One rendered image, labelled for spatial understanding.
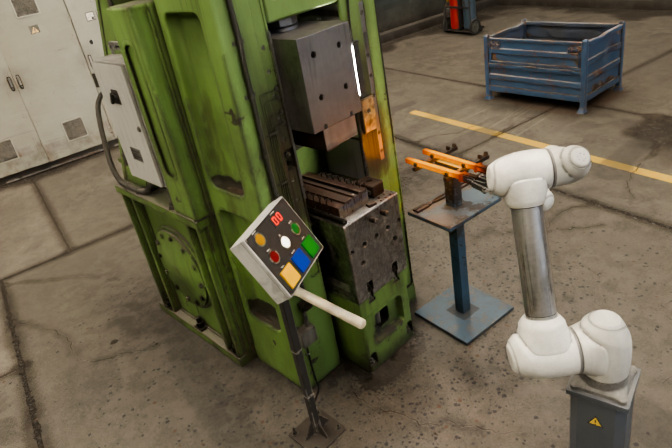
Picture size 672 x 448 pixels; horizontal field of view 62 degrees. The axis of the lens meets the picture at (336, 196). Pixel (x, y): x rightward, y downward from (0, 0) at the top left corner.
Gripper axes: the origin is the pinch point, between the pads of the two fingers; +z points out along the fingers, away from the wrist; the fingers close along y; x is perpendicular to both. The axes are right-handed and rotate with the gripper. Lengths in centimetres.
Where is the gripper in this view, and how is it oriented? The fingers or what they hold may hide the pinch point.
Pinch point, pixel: (469, 178)
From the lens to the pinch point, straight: 269.4
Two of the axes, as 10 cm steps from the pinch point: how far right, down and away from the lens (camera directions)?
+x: -1.7, -8.8, -4.5
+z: -6.2, -2.6, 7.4
